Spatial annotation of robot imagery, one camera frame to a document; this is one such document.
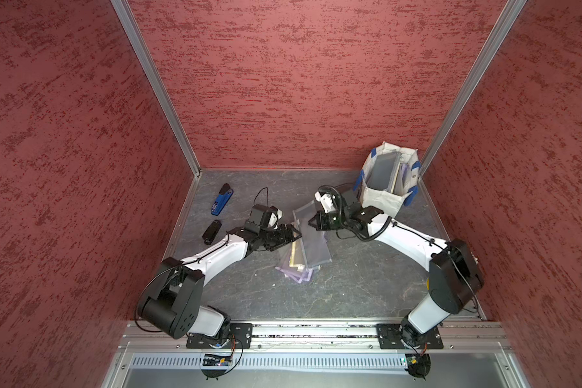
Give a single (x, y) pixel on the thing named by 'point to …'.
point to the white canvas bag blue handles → (406, 186)
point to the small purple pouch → (299, 276)
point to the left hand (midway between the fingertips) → (294, 242)
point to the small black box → (210, 234)
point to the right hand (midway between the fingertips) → (310, 226)
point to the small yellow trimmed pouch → (297, 258)
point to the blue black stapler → (225, 194)
